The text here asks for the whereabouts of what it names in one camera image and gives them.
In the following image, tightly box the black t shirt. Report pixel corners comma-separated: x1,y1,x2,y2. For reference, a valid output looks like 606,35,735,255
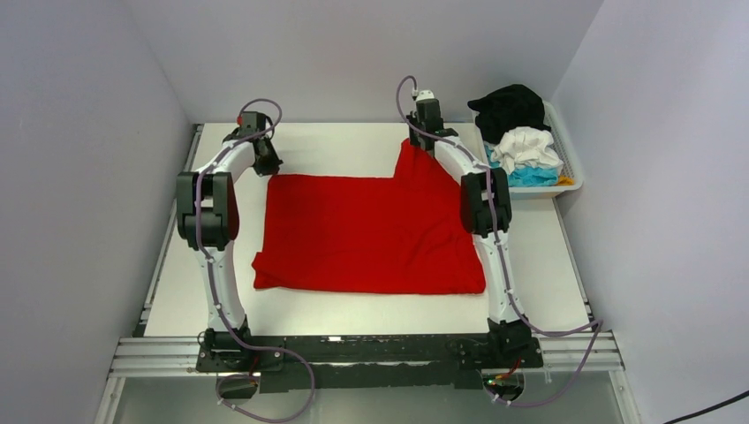
467,84,551,144

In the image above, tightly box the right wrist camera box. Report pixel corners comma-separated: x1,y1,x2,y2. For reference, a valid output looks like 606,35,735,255
411,89,435,102

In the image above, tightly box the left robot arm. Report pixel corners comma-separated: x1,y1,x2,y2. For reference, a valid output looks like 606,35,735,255
177,111,283,371

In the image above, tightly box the red t shirt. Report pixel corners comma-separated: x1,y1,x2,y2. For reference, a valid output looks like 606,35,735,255
252,141,486,295

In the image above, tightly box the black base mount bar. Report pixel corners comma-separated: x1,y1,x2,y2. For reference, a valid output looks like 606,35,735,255
195,330,543,393

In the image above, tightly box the white t shirt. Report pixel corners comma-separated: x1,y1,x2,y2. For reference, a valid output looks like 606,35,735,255
485,126,564,177

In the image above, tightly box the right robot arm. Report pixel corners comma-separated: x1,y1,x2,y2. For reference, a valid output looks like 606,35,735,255
405,90,533,367

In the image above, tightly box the white laundry basket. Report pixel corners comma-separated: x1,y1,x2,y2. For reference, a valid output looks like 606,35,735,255
471,99,585,201

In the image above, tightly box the turquoise t shirt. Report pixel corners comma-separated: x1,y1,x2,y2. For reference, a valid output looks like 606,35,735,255
508,161,564,187

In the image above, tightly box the black floor cable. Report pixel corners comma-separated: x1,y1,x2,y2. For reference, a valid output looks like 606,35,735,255
663,390,749,424

